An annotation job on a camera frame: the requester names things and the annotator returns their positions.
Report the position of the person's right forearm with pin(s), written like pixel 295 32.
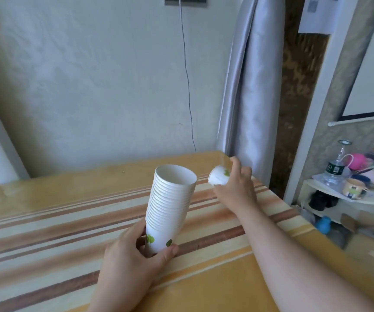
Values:
pixel 300 263

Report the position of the person's right hand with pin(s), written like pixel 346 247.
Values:
pixel 237 191

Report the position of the blue small bottle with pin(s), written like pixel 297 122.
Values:
pixel 323 224

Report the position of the clear plastic water bottle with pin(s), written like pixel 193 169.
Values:
pixel 335 168

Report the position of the dark wall socket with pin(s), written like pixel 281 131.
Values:
pixel 185 0

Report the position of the white corner shelf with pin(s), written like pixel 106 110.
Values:
pixel 349 201

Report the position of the person's left thumb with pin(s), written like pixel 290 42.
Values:
pixel 166 255

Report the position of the single white paper cup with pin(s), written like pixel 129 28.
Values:
pixel 219 176

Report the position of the brown cardboard box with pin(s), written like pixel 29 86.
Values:
pixel 369 227

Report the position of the person's right fingers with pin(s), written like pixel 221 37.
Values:
pixel 239 170

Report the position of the black object on shelf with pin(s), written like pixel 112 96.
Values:
pixel 322 200

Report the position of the grey curtain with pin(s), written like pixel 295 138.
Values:
pixel 250 84

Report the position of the white roller blind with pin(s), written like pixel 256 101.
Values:
pixel 369 61

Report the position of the striped yellow tablecloth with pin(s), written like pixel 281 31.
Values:
pixel 161 237

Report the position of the person's left hand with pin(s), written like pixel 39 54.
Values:
pixel 127 272

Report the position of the white mug with blue rim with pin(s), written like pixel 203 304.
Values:
pixel 354 188

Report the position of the white paper sheet on wall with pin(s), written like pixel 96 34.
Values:
pixel 328 12

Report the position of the person's left forearm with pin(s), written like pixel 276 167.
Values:
pixel 109 298

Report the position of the pink round toy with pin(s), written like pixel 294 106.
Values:
pixel 357 161

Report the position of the stack of white paper cups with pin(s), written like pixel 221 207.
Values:
pixel 169 207

